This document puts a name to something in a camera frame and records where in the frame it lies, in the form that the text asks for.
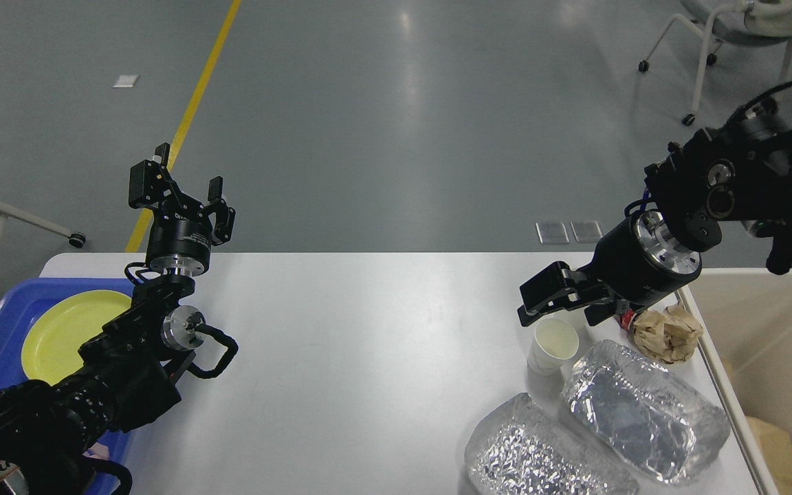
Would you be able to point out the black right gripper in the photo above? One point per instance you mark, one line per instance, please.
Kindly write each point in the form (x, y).
(640, 262)

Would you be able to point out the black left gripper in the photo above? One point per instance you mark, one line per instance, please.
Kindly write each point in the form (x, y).
(178, 242)

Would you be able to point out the brown paper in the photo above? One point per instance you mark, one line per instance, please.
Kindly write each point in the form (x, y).
(669, 337)

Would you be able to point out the clear silver foil bag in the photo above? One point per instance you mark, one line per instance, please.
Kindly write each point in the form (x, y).
(650, 418)

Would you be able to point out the silver foil wrapper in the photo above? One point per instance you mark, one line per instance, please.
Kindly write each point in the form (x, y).
(518, 448)

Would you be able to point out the yellow plastic plate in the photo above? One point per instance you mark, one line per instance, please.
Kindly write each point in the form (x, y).
(50, 350)

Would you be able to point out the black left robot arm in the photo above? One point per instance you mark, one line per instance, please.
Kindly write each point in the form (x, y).
(130, 370)

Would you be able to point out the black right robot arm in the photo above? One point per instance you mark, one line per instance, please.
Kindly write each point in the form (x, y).
(741, 171)

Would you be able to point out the crushed red soda can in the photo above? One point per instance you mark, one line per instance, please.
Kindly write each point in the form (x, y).
(626, 321)

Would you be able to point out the white paper cup front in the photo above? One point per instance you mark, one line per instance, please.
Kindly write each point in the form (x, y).
(554, 343)

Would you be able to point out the right metal floor plate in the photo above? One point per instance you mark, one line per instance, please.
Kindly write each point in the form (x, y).
(586, 231)

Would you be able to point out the metal floor plate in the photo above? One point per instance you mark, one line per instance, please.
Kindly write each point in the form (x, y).
(552, 233)
(586, 231)

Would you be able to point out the left metal floor plate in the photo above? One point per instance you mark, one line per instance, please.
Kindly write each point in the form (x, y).
(552, 233)

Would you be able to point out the beige plastic bin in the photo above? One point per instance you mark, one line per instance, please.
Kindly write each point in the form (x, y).
(747, 346)

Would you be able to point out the blue plastic tray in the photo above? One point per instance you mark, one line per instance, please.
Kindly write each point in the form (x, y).
(26, 302)

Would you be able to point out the pink mug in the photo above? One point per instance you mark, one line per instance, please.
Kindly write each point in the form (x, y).
(98, 451)

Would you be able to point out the white chair top right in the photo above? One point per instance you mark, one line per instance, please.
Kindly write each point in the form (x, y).
(738, 23)

